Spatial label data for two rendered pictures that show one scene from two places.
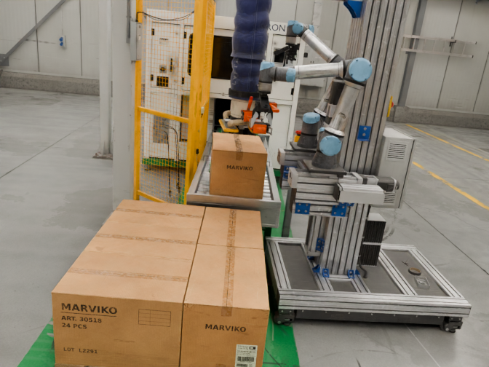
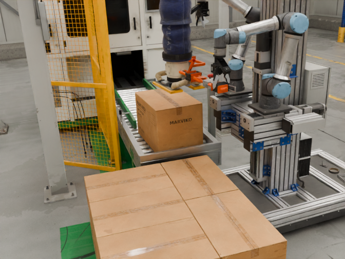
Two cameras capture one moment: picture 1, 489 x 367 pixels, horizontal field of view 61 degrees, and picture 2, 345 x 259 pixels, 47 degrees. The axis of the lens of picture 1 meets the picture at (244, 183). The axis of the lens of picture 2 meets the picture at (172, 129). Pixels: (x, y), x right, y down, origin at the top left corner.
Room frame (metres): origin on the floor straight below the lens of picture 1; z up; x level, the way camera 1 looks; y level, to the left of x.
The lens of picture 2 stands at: (0.06, 0.84, 1.93)
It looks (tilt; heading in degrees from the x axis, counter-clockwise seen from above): 21 degrees down; 346
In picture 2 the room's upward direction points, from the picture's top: 3 degrees counter-clockwise
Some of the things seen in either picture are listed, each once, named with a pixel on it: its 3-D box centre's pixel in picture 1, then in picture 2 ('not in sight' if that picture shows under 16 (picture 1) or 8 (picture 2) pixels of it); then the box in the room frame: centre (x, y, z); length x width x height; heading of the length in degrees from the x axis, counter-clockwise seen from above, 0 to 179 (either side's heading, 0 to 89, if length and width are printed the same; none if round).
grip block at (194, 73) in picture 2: (249, 116); (193, 76); (2.68, 0.01, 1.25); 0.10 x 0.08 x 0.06; 101
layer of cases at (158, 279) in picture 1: (178, 271); (170, 228); (2.23, 0.34, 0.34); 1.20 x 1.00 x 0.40; 2
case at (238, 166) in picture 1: (236, 166); (167, 118); (3.24, 0.08, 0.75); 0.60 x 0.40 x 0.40; 6
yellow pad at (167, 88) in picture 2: (228, 123); (167, 84); (2.91, 0.15, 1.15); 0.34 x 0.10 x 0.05; 11
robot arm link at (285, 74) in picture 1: (284, 74); (235, 37); (2.36, -0.16, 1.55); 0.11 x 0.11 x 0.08; 85
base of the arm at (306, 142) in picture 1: (308, 139); (235, 83); (2.94, -0.42, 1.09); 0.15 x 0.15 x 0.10
